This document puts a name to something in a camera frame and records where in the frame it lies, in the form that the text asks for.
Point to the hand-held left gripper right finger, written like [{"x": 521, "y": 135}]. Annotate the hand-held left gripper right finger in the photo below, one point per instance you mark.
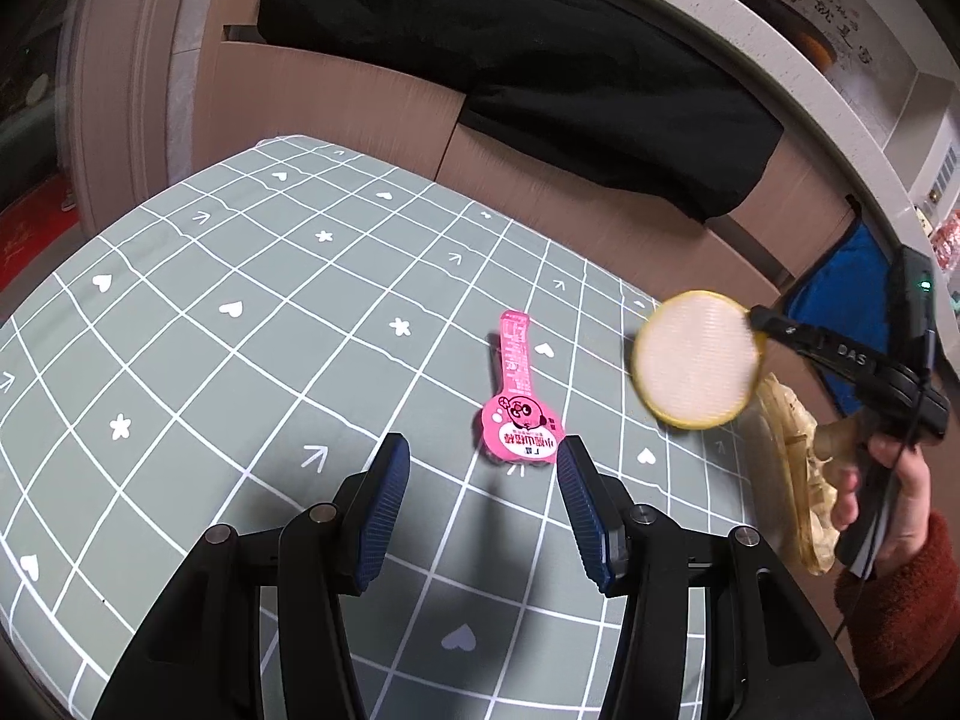
[{"x": 585, "y": 517}]

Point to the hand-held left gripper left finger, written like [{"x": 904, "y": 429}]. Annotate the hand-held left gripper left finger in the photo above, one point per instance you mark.
[{"x": 379, "y": 517}]

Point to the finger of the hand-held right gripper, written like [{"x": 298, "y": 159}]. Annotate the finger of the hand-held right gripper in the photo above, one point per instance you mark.
[{"x": 787, "y": 330}]

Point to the round yellow lid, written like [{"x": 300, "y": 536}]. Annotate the round yellow lid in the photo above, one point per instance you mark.
[{"x": 697, "y": 360}]

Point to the pink long snack wrapper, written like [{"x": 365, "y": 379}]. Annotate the pink long snack wrapper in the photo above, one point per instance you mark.
[{"x": 517, "y": 427}]

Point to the beige plastic bag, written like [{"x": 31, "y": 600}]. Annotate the beige plastic bag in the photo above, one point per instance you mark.
[{"x": 787, "y": 465}]

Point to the person's right hand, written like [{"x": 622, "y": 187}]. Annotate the person's right hand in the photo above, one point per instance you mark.
[{"x": 911, "y": 510}]

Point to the blue towel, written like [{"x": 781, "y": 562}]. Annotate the blue towel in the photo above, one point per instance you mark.
[{"x": 847, "y": 292}]

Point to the red snack bag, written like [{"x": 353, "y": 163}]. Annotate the red snack bag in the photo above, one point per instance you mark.
[{"x": 949, "y": 240}]

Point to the green grid tablecloth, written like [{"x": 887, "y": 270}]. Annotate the green grid tablecloth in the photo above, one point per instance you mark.
[{"x": 225, "y": 405}]

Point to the black cloth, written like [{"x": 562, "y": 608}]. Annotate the black cloth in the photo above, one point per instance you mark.
[{"x": 562, "y": 105}]

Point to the red floor mat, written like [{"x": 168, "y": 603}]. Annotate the red floor mat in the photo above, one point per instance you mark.
[{"x": 37, "y": 232}]

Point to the wall poster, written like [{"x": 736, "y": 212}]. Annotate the wall poster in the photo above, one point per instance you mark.
[{"x": 847, "y": 15}]

